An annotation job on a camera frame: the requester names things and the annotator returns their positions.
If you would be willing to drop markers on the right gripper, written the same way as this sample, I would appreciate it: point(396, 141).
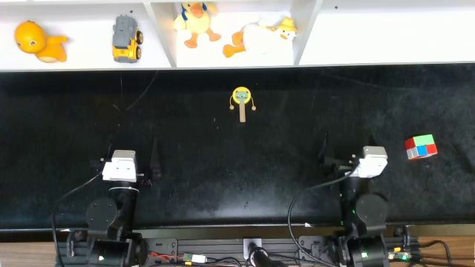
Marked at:
point(337, 165)

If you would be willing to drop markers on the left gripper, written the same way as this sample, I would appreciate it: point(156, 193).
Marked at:
point(144, 178)

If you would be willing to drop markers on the grey and yellow toy truck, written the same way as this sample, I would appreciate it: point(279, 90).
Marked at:
point(126, 44)

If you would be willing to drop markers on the yellow rubber duck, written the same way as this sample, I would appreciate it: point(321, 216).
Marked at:
point(37, 41)

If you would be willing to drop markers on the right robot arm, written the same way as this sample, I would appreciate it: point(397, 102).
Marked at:
point(371, 209)

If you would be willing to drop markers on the many-coloured puzzle cube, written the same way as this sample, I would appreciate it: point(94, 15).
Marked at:
point(421, 146)

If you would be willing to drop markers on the yellow rattle drum toy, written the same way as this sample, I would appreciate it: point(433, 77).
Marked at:
point(242, 95)

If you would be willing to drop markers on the white shelf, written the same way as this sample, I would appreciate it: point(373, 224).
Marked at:
point(371, 41)

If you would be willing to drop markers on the white plush duck yellow hat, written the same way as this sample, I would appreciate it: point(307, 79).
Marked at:
point(263, 39)

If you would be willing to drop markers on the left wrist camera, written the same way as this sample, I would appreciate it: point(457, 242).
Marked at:
point(119, 167)

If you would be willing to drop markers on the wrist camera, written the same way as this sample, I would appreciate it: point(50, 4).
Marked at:
point(119, 167)
point(371, 161)

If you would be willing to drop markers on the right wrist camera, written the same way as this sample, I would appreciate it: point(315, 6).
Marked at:
point(371, 161)

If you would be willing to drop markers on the mounting rail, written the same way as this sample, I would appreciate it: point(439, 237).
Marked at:
point(222, 247)

